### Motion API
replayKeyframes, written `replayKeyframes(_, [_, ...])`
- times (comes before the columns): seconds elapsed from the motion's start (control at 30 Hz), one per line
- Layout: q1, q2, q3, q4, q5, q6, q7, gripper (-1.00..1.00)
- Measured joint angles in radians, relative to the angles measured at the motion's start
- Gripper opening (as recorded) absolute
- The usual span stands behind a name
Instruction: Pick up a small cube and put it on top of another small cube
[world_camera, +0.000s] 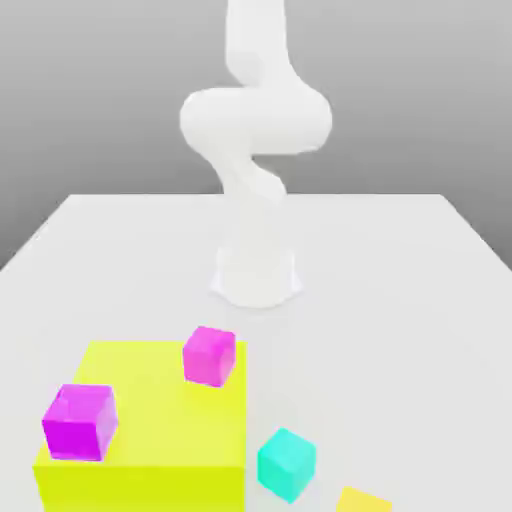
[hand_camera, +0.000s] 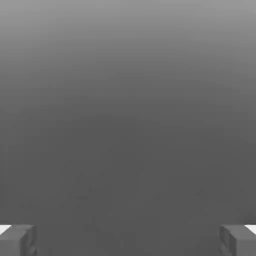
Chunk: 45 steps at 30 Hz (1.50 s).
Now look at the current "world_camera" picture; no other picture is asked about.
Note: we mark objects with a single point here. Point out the small magenta cube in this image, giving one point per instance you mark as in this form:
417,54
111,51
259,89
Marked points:
76,428

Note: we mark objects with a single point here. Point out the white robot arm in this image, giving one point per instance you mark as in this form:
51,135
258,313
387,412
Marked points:
256,120

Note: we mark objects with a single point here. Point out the small yellow cube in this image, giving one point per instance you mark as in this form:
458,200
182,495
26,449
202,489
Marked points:
360,503

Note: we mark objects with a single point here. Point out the small cyan cube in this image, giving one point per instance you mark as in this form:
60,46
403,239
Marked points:
286,464

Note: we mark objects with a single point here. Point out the large yellow box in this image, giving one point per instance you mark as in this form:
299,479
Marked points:
160,432

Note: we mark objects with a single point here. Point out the small pink cube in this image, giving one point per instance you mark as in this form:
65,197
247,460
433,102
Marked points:
208,358

